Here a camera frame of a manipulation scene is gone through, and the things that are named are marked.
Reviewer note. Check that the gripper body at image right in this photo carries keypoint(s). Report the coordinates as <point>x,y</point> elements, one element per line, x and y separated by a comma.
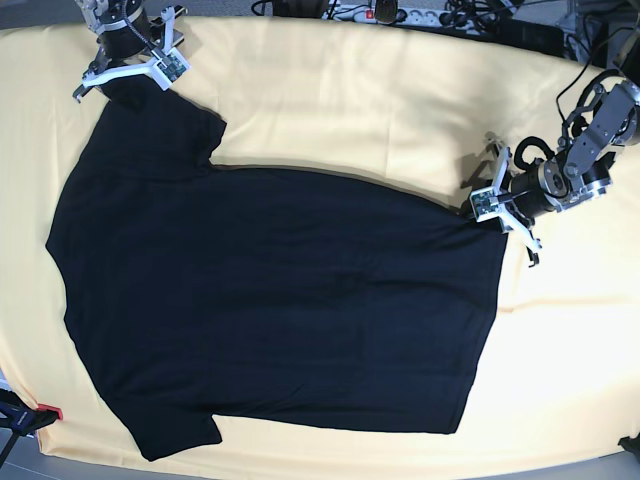
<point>539,191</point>

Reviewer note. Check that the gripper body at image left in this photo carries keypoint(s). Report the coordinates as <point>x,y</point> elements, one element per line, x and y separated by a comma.
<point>118,42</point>

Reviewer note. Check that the black T-shirt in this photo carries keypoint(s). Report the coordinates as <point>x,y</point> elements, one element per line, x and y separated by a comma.
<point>293,296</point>

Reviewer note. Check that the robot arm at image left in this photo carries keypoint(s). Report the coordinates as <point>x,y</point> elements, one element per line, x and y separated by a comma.
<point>95,14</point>

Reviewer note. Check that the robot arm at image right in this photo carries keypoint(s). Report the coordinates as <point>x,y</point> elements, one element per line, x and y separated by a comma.
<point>604,121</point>

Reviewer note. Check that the yellow table cloth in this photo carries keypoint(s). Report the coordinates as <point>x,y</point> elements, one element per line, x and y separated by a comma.
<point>558,379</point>

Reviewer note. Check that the white power strip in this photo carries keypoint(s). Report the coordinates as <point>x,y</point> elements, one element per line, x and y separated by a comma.
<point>392,14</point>

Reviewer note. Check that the black clamp at right edge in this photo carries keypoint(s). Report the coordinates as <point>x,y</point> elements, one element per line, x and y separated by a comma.
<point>631,445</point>

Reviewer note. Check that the black and red clamp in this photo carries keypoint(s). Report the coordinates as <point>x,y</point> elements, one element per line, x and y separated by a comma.
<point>22,420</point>

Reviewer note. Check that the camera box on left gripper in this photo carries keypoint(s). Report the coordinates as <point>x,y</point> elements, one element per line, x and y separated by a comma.
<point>485,204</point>

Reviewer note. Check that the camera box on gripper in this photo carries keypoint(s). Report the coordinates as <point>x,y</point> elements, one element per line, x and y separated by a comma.
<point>485,204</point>
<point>167,67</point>

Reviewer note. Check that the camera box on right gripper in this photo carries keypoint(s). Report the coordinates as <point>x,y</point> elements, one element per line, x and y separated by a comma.
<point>167,67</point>

